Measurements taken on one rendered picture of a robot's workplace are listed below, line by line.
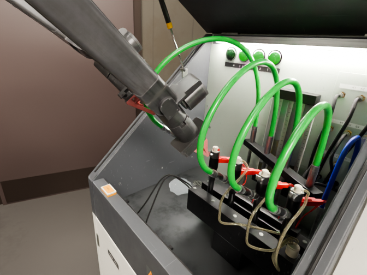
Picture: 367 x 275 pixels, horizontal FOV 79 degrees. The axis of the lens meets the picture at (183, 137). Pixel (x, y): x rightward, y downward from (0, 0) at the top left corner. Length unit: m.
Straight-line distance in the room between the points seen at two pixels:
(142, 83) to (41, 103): 1.78
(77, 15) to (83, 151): 2.02
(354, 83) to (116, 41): 0.62
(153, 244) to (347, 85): 0.66
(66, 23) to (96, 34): 0.04
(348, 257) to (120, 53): 0.54
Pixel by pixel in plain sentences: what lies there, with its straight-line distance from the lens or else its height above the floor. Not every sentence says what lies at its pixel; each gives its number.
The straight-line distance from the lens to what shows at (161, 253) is 0.59.
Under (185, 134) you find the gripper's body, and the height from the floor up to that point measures 1.20.
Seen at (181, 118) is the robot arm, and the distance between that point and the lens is 0.52.
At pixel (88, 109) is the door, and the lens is 2.16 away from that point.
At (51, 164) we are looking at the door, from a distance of 2.35.
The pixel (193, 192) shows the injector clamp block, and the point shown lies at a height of 0.98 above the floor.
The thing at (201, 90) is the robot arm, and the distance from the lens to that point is 0.52.
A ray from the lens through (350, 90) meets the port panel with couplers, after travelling 0.77.
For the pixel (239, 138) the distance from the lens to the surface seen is 0.42.
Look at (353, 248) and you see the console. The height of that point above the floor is 1.07.
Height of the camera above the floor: 1.41
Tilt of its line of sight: 23 degrees down
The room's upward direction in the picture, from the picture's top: 4 degrees clockwise
